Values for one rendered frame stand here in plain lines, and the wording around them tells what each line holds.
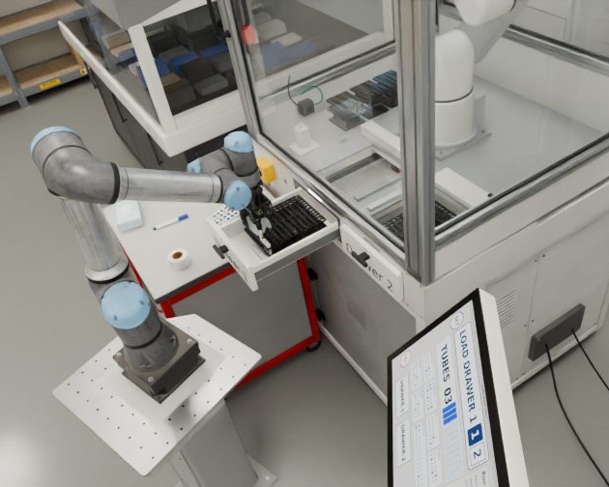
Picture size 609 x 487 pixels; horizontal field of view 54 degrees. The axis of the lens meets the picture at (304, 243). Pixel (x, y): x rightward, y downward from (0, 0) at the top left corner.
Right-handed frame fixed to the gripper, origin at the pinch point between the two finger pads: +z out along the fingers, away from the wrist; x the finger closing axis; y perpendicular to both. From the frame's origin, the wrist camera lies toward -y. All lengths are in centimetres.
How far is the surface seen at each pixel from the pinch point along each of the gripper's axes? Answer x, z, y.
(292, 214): 13.9, 3.9, -3.5
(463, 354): 5, -21, 86
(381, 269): 21.1, 4.5, 35.2
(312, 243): 13.0, 6.8, 9.8
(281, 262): 1.2, 7.9, 9.8
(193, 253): -17.2, 17.7, -25.0
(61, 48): 11, 73, -429
